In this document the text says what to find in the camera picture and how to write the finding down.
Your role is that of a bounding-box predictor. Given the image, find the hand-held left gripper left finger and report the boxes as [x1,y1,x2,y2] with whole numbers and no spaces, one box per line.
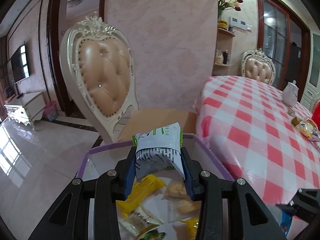
[29,146,137,240]

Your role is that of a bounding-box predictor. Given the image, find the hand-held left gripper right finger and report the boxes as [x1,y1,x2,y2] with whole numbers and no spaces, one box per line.
[180,146,288,240]

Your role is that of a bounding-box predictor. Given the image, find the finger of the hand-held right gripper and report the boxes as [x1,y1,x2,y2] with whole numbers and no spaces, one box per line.
[275,187,320,222]

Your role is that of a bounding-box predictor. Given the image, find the beige pastry packet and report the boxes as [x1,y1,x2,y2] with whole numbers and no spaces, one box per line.
[162,180,202,223]

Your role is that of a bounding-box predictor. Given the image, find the small yellow snack package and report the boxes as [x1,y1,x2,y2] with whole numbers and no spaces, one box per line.
[117,175,167,218]

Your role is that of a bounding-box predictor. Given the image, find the clear purple-rimmed storage box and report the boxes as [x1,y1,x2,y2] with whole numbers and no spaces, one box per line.
[76,132,234,240]

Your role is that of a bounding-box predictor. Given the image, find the blue white snack packet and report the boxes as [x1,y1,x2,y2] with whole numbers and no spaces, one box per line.
[280,209,293,233]

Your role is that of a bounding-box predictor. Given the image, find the white green snack packet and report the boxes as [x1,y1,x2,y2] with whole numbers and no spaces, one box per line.
[132,122,184,182]

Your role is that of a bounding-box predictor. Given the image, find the beige green snack packet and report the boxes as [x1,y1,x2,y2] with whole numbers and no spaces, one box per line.
[117,205,167,240]

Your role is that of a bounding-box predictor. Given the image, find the large yellow bread package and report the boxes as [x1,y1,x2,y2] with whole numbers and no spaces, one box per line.
[174,217,200,240]

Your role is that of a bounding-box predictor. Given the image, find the snack packets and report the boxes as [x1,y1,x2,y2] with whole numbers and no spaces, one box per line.
[291,116,320,144]

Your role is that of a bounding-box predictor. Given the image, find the pink checked tablecloth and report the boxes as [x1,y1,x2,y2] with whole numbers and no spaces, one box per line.
[194,75,320,240]

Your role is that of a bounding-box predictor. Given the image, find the red plastic thermos jug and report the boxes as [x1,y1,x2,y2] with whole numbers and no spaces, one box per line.
[311,104,320,130]

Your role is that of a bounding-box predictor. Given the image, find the pink wastebasket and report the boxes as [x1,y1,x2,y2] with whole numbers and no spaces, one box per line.
[42,101,58,123]

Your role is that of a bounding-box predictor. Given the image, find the white floral teapot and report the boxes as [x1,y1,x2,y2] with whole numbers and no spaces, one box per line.
[282,80,300,108]

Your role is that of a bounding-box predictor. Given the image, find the cream tufted dining chair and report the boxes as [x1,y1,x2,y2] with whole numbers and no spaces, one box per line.
[241,48,277,85]
[60,15,199,145]

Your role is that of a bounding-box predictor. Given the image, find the white television cabinet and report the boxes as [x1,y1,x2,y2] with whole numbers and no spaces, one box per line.
[4,92,45,130]

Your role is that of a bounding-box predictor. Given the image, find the white glass-front cabinets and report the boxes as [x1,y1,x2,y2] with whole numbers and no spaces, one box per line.
[299,32,320,113]

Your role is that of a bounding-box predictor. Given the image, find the wooden corner shelf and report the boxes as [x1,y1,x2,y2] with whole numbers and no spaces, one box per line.
[214,17,237,68]

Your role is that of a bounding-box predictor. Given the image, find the wood-framed glass door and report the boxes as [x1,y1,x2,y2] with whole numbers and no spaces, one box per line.
[255,0,313,90]

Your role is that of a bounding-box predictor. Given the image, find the artificial tulip bouquet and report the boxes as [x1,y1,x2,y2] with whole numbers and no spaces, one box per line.
[216,0,244,18]

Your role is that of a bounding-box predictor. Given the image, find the dark wooden door frame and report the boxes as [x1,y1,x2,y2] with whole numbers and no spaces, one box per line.
[46,0,108,120]

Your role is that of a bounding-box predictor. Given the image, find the wall-mounted television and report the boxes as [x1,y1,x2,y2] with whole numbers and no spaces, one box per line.
[11,44,30,84]

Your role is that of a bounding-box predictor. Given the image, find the white wall switch panel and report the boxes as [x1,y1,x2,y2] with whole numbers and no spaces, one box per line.
[230,16,253,30]

